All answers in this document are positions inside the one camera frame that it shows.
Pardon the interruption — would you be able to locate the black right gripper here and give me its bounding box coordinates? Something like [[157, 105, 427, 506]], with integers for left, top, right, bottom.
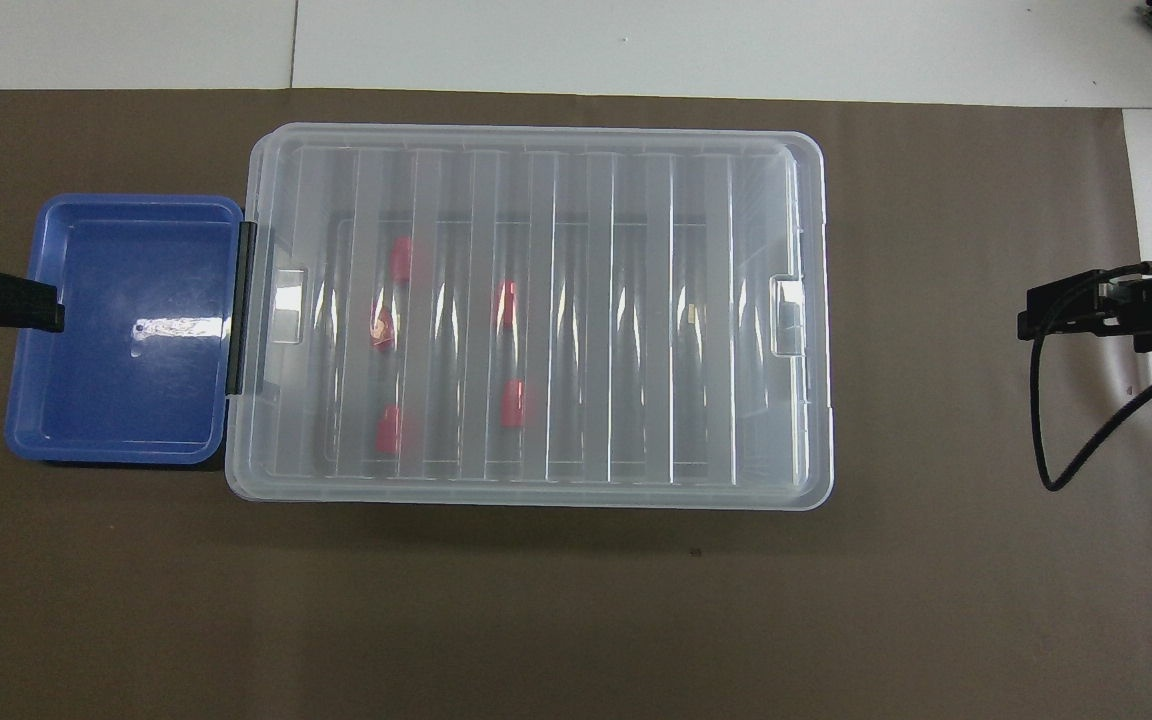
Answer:
[[1017, 260, 1152, 353]]

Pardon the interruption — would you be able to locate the clear ribbed box lid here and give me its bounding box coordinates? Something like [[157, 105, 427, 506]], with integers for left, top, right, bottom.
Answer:
[[224, 123, 835, 511]]

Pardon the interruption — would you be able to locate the blue plastic tray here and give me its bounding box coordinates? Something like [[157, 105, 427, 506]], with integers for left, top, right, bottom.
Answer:
[[4, 193, 244, 467]]

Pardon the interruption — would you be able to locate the black box latch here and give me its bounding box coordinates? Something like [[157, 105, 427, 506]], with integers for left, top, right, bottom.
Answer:
[[226, 222, 257, 396]]

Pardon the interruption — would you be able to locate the clear plastic storage box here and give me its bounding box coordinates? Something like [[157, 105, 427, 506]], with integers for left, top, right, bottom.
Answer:
[[224, 123, 835, 511]]

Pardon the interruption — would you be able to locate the brown table mat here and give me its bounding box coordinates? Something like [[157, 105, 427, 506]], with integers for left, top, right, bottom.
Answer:
[[0, 88, 1152, 720]]

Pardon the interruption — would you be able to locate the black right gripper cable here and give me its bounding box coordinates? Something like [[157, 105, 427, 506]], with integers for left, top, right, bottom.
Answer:
[[1029, 268, 1152, 493]]

